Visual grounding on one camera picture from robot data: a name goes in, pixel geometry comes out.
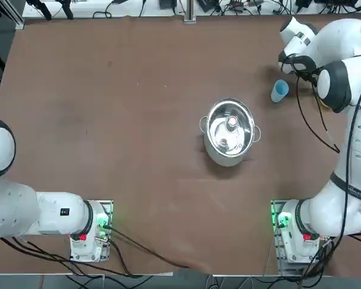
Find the black stand leg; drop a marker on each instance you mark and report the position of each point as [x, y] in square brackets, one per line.
[67, 12]
[45, 12]

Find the large black power brick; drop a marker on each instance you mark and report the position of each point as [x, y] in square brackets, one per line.
[209, 5]

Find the aluminium frame post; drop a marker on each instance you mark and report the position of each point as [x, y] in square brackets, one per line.
[190, 12]

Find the glass pot lid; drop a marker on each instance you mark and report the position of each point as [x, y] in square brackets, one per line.
[222, 135]

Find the steel electric cooking pot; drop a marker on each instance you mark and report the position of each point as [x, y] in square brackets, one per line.
[222, 161]

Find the blue plastic cup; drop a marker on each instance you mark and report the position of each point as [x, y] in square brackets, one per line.
[279, 91]

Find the aluminium frame profile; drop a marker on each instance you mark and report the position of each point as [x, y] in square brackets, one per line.
[16, 21]

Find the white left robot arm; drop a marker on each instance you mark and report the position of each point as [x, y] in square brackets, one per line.
[18, 207]

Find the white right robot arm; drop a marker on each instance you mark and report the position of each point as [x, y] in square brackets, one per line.
[343, 39]

